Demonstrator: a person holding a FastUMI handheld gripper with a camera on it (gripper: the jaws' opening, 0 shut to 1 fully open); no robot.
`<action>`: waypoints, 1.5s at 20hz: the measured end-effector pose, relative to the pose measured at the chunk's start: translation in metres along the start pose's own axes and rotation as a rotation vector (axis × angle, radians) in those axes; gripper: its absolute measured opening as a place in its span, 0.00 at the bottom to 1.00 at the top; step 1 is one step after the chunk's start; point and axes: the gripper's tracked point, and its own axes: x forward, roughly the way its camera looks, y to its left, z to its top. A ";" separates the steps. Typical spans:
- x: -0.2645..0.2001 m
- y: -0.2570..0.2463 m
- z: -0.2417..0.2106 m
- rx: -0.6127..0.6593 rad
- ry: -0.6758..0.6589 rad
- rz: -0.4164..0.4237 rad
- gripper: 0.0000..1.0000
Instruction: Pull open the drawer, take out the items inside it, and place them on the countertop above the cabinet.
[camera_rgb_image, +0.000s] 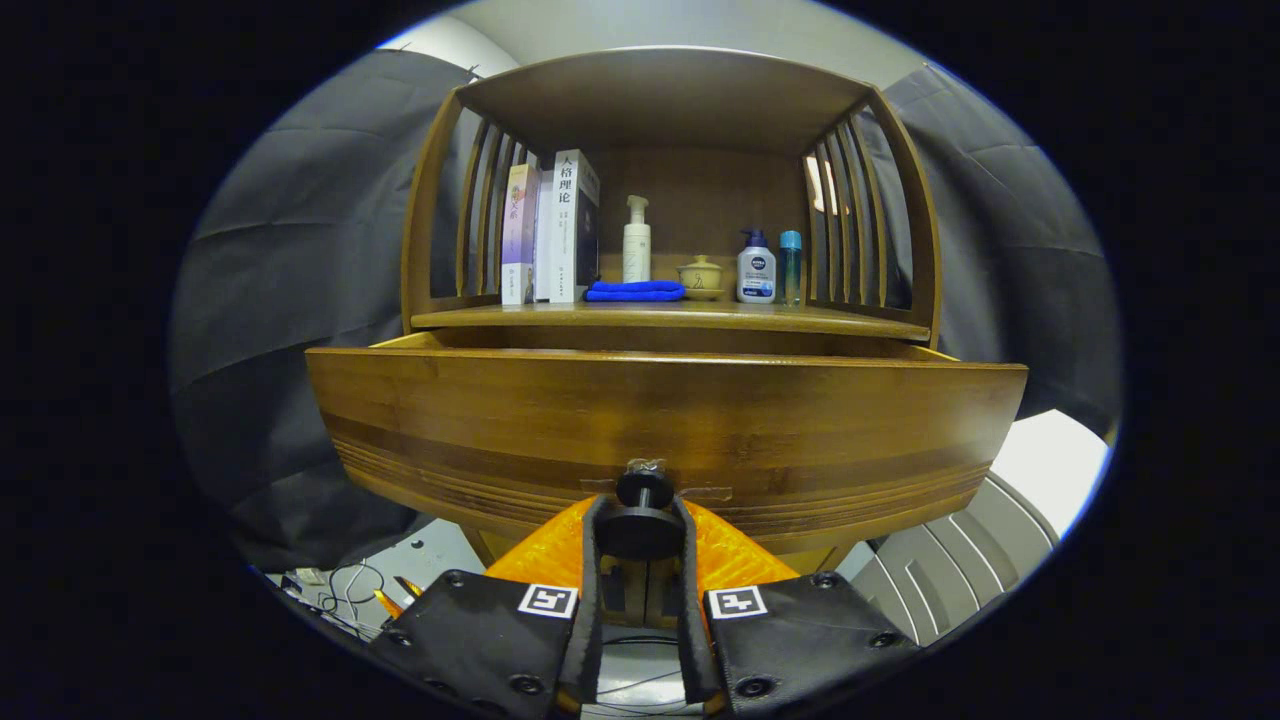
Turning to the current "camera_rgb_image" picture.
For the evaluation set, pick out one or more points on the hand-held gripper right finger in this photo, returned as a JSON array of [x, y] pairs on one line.
[[800, 640]]

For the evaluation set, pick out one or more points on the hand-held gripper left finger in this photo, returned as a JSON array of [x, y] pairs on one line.
[[480, 640]]

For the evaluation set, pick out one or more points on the black drawer knob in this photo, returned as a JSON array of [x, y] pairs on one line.
[[640, 532]]

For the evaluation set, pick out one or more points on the wooden drawer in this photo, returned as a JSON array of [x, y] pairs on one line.
[[660, 410]]

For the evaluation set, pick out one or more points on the wooden cabinet door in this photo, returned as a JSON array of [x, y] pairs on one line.
[[630, 602], [657, 602]]

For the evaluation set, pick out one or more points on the wooden countertop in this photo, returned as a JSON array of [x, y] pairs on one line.
[[700, 316]]

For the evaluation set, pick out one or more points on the wooden cabinet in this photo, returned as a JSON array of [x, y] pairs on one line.
[[690, 190]]

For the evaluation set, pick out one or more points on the white grey appliance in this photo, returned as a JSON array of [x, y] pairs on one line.
[[1050, 460]]

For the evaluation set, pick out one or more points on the white bottle with blue cap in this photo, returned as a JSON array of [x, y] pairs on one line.
[[756, 275]]

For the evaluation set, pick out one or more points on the slim teal bottle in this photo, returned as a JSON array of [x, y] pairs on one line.
[[791, 270]]

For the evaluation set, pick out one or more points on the yellow lidded teacup with saucer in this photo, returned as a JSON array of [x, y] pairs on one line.
[[700, 277]]

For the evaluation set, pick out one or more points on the blue folded cloth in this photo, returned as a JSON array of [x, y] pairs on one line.
[[635, 291]]

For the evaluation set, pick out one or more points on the black backdrop cloth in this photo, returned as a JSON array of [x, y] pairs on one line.
[[280, 300]]

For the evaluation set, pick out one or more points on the purple book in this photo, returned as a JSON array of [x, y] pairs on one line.
[[518, 230]]

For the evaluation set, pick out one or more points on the white pump bottle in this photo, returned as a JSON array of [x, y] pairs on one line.
[[637, 255]]

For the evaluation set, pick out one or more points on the white book with portrait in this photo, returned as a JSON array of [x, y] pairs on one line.
[[565, 230]]

